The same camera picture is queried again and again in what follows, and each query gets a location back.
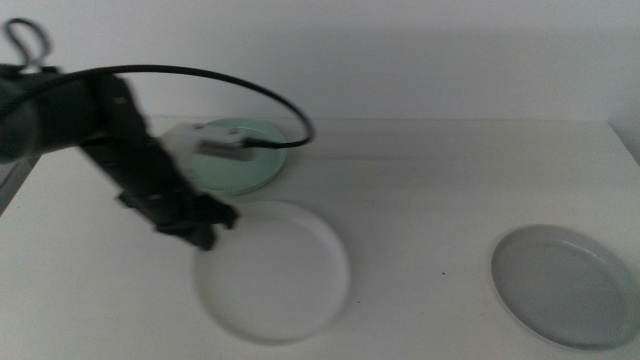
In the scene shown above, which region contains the pale green shallow bowl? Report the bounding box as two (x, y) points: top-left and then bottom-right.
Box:
(187, 117), (289, 197)

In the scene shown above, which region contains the white shallow bowl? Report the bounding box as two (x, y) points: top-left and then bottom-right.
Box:
(193, 199), (351, 346)

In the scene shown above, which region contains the grey shallow bowl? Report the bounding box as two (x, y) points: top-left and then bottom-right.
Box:
(490, 224), (640, 350)

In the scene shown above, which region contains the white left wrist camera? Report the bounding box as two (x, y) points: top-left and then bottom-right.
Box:
(159, 122), (262, 162)

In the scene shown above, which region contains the black cable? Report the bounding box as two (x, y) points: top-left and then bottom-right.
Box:
(3, 18), (317, 150)

